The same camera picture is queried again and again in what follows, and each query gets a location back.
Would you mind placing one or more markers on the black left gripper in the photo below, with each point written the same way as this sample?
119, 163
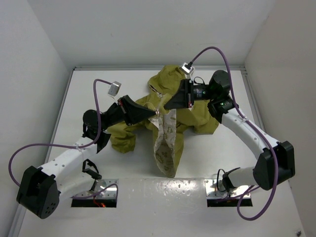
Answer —
132, 112

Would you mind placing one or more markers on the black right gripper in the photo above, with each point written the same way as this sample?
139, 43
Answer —
183, 98

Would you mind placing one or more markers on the olive green hooded jacket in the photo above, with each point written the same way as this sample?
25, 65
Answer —
168, 126

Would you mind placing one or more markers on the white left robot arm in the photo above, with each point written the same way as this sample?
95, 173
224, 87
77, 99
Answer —
42, 188

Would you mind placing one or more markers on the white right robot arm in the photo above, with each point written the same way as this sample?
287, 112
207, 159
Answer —
275, 159

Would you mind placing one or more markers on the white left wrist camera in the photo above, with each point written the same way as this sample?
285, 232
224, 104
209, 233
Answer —
114, 88

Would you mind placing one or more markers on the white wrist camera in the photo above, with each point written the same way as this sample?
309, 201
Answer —
187, 69
114, 88

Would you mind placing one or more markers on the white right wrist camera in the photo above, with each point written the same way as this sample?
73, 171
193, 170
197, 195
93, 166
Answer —
187, 69

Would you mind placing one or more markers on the aluminium table frame rail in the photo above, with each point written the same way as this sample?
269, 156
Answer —
136, 68

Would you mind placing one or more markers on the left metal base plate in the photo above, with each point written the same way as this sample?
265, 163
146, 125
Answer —
103, 194

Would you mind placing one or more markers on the metal base plate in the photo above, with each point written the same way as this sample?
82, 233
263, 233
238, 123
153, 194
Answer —
103, 194
217, 196

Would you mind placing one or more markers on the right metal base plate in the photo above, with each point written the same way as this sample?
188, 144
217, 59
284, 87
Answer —
217, 196

